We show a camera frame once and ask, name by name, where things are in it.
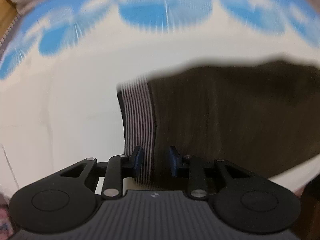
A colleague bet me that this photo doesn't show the wooden bed frame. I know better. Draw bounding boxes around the wooden bed frame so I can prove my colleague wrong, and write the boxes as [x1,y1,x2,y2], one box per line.
[0,0,18,46]

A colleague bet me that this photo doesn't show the dark brown corduroy pants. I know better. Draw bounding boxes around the dark brown corduroy pants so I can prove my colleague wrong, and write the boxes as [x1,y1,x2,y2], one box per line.
[117,61,319,191]

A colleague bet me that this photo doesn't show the blue white patterned bed sheet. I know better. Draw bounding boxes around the blue white patterned bed sheet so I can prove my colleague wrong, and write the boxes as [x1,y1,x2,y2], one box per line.
[1,0,319,197]

